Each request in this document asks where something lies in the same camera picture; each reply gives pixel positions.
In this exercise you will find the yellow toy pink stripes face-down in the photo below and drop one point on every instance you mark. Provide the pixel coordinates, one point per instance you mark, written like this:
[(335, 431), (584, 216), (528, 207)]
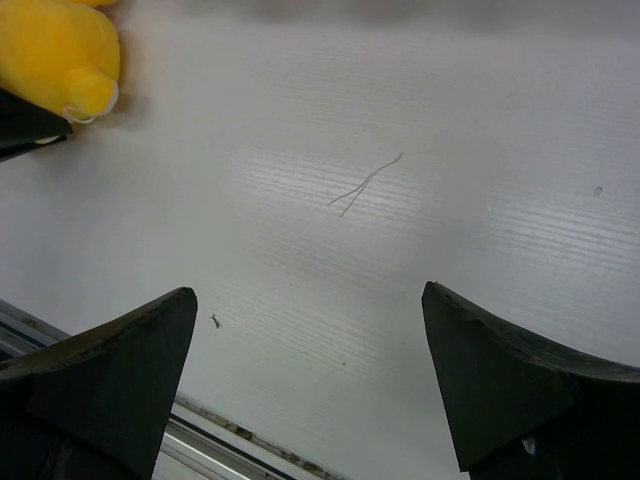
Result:
[(63, 56)]

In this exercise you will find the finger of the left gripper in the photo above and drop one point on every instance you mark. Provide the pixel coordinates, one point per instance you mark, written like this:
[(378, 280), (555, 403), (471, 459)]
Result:
[(26, 127)]

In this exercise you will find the white loose thread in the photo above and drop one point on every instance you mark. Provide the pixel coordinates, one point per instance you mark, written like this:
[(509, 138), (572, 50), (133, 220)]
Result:
[(355, 193)]

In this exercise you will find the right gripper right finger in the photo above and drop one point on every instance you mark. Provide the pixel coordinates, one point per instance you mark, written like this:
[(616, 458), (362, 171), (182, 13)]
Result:
[(521, 406)]

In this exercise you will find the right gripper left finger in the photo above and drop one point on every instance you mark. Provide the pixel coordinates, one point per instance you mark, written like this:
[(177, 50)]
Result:
[(94, 405)]

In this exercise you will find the aluminium rail frame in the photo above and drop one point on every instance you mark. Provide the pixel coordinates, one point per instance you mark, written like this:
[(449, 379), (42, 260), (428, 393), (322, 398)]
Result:
[(200, 444)]

